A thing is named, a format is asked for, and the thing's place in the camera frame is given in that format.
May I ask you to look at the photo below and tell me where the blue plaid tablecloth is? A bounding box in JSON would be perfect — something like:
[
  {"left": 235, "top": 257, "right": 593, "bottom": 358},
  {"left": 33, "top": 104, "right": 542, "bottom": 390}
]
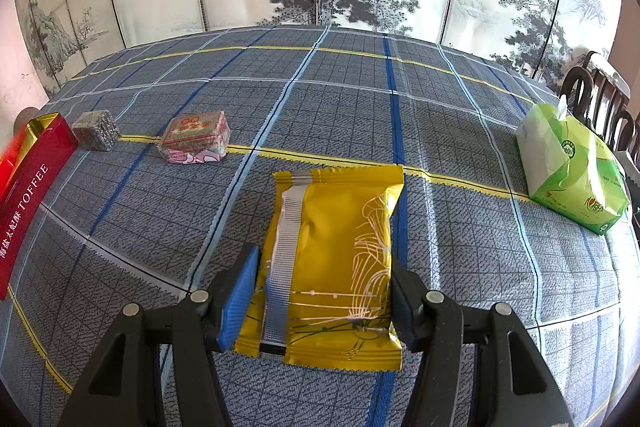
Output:
[{"left": 0, "top": 24, "right": 640, "bottom": 427}]

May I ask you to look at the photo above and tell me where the green tissue pack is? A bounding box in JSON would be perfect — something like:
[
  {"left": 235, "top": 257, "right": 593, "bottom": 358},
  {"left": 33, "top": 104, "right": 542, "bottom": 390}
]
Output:
[{"left": 515, "top": 94, "right": 632, "bottom": 236}]

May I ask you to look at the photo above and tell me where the orange-labelled snack block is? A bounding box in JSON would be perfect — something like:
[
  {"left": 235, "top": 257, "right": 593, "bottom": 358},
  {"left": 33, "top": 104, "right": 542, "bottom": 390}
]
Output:
[{"left": 156, "top": 110, "right": 231, "bottom": 165}]

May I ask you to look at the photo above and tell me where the yellow snack packet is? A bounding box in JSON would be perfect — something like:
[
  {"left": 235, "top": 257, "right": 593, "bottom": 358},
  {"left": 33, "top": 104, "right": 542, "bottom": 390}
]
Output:
[{"left": 234, "top": 164, "right": 406, "bottom": 370}]

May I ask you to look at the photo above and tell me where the dark grey snack block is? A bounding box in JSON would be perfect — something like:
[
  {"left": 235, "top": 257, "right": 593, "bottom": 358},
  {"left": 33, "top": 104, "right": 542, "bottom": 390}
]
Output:
[{"left": 71, "top": 109, "right": 121, "bottom": 152}]

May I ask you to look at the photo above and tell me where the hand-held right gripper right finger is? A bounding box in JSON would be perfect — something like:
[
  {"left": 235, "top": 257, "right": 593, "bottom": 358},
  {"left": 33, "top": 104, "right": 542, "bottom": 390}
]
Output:
[{"left": 390, "top": 268, "right": 576, "bottom": 427}]

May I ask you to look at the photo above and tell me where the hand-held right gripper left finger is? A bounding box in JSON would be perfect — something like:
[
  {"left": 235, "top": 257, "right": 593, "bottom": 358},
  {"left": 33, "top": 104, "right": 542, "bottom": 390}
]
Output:
[{"left": 57, "top": 244, "right": 262, "bottom": 427}]

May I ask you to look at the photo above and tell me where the red tin box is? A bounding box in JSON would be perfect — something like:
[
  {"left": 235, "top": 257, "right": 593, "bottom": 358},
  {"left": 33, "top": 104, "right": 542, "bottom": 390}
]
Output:
[{"left": 0, "top": 113, "right": 78, "bottom": 302}]

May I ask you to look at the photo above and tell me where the dark wooden chair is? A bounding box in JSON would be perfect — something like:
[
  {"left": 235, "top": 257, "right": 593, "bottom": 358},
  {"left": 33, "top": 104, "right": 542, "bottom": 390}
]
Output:
[
  {"left": 600, "top": 107, "right": 640, "bottom": 168},
  {"left": 560, "top": 51, "right": 632, "bottom": 142}
]

